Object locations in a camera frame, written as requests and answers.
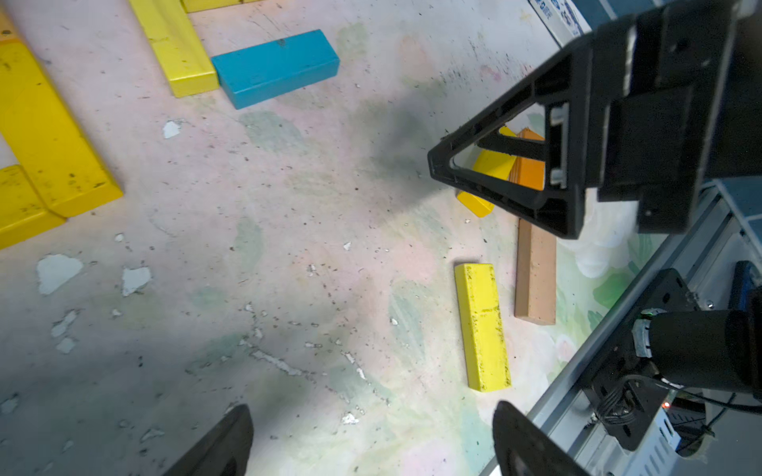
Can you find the tan wooden block lower right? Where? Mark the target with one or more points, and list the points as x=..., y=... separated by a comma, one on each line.
x=536, y=275

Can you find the toothpaste tube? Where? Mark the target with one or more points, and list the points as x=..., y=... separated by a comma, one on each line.
x=562, y=19

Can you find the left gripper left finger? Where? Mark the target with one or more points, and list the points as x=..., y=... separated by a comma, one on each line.
x=224, y=450

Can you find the teal block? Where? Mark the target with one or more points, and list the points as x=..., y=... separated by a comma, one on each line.
x=256, y=74

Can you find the white cable duct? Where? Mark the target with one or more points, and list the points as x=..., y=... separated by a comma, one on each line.
x=657, y=454

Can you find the yellow block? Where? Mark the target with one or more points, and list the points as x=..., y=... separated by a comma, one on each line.
x=23, y=213
x=487, y=363
x=47, y=142

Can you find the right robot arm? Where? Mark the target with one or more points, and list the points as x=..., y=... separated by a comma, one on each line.
x=644, y=109

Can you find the yellow block diagonal right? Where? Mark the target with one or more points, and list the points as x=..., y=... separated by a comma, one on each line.
x=494, y=164

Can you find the blue handheld device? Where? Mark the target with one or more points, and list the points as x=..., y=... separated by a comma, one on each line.
x=746, y=279

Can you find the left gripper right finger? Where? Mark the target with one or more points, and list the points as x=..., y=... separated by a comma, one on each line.
x=523, y=449

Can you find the orange block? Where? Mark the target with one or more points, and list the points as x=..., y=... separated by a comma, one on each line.
x=528, y=173
x=8, y=31

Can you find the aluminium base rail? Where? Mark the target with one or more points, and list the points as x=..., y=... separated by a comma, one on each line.
x=671, y=342

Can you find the yellow block vertical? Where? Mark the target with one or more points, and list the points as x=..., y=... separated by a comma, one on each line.
x=193, y=6
x=176, y=46

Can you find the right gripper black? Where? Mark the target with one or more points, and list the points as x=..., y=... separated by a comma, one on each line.
x=675, y=100

